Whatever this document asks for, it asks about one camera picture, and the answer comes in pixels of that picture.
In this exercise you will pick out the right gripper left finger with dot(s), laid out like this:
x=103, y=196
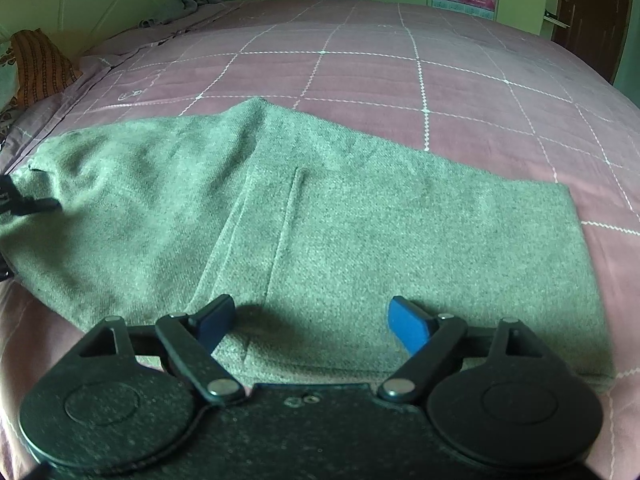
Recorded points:
x=185, y=343

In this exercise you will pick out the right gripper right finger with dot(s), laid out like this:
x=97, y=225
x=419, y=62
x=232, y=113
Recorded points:
x=437, y=346

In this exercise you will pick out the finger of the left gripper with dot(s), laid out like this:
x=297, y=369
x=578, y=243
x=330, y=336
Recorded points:
x=26, y=205

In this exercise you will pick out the grey pants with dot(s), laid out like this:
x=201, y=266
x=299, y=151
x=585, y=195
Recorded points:
x=312, y=228

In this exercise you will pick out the floral light pillow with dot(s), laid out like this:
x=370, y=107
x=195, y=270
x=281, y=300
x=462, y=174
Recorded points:
x=9, y=82

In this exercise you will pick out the orange patterned pillow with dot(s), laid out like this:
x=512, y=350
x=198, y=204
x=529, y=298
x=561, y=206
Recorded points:
x=43, y=70

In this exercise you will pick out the pink checked bedsheet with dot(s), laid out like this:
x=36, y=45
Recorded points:
x=471, y=90

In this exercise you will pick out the dark wooden door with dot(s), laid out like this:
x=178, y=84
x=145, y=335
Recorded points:
x=595, y=31

